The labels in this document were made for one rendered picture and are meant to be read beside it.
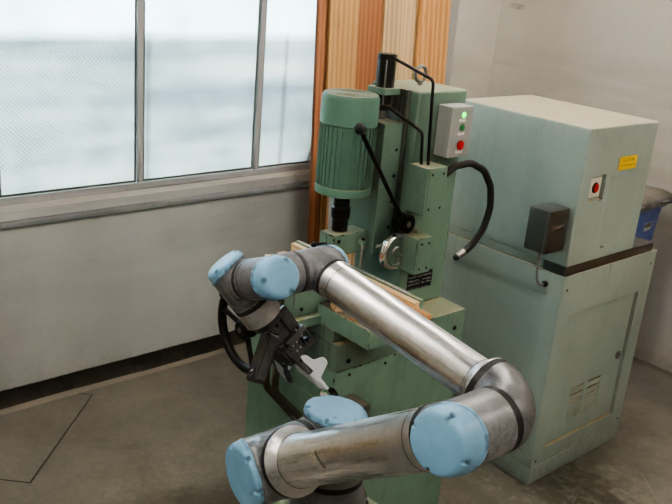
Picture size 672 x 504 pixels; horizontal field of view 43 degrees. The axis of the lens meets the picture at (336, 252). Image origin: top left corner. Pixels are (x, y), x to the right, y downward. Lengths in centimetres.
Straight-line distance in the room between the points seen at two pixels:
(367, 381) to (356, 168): 67
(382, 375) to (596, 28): 257
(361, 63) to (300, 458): 275
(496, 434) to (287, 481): 55
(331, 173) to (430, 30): 202
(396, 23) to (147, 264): 167
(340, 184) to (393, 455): 123
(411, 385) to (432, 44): 215
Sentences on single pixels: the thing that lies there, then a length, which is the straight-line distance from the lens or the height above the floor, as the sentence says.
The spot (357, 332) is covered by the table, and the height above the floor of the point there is 88.
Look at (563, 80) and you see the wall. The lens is 481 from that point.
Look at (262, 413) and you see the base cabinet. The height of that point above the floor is 41.
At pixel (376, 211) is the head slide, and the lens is 266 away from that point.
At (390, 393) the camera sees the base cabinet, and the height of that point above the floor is 57.
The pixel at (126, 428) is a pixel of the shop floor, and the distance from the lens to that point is 364.
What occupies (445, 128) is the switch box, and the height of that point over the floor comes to 141.
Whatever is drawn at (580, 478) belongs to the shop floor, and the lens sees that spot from 364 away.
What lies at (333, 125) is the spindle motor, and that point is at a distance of 252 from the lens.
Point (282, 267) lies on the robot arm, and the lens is 172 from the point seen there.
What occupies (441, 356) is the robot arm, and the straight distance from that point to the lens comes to 156.
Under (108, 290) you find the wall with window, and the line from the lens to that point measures 379.
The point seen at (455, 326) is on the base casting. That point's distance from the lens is 289.
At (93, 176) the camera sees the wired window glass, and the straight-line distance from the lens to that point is 368.
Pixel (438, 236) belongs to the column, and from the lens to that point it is 285.
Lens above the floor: 188
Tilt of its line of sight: 19 degrees down
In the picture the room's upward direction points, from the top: 5 degrees clockwise
